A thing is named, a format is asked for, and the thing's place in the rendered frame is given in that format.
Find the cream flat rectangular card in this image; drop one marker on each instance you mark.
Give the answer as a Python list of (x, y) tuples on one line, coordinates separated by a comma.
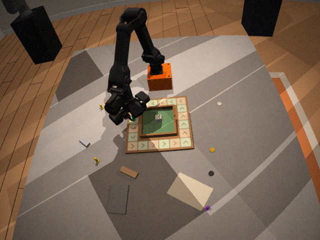
[(190, 191)]

